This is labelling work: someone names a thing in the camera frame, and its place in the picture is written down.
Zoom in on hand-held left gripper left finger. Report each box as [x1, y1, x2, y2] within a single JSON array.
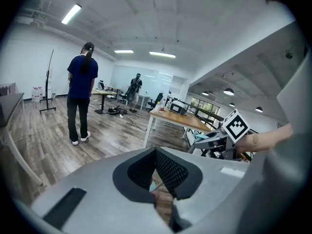
[[30, 147, 169, 234]]

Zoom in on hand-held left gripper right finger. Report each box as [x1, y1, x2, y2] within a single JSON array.
[[155, 147, 251, 234]]

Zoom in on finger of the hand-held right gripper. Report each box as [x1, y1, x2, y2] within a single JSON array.
[[207, 131, 226, 139], [194, 138, 227, 150]]

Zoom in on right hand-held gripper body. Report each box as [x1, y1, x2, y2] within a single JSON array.
[[202, 108, 251, 160]]

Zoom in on person's right forearm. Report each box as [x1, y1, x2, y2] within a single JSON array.
[[235, 123, 293, 155]]

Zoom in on large window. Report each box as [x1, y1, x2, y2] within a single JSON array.
[[191, 97, 220, 114]]

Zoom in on wooden table white legs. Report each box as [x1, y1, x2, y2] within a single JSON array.
[[143, 108, 213, 148]]

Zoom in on grey countertop appliance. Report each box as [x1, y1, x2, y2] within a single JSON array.
[[169, 100, 188, 116]]

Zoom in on white desk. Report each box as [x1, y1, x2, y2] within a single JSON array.
[[137, 94, 151, 110]]

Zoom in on frosted glass partition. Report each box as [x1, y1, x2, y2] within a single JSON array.
[[113, 65, 174, 95]]

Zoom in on black floor stand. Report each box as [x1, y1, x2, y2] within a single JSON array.
[[39, 49, 57, 114]]

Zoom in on pack of water bottles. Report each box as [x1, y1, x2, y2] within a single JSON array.
[[31, 86, 43, 102]]

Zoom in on white shelf rack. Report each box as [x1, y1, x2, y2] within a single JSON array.
[[47, 67, 53, 99]]

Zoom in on black cable bundle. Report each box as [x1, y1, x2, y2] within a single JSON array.
[[108, 106, 127, 116]]

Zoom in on light wood pedestal table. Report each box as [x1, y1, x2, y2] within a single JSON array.
[[91, 89, 117, 114]]

